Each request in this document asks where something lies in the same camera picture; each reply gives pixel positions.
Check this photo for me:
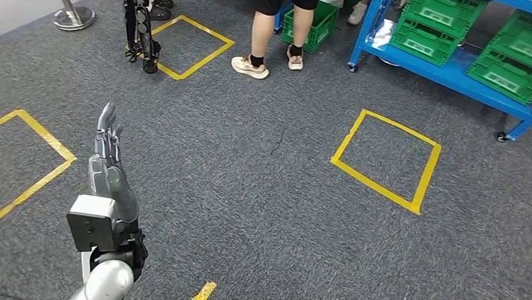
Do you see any chrome stanchion post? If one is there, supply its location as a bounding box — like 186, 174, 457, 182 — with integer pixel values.
43, 0, 98, 33

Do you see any person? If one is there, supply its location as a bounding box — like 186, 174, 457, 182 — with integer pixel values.
145, 0, 175, 23
229, 0, 323, 84
316, 0, 375, 27

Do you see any black tripod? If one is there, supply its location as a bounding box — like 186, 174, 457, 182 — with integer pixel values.
100, 0, 165, 76

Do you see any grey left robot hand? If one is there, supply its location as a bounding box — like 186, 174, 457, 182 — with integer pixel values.
84, 101, 146, 226

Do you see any green open plastic crate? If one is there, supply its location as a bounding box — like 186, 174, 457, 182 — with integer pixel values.
279, 0, 340, 56

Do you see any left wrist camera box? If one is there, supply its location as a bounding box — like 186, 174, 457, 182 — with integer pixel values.
63, 192, 131, 256

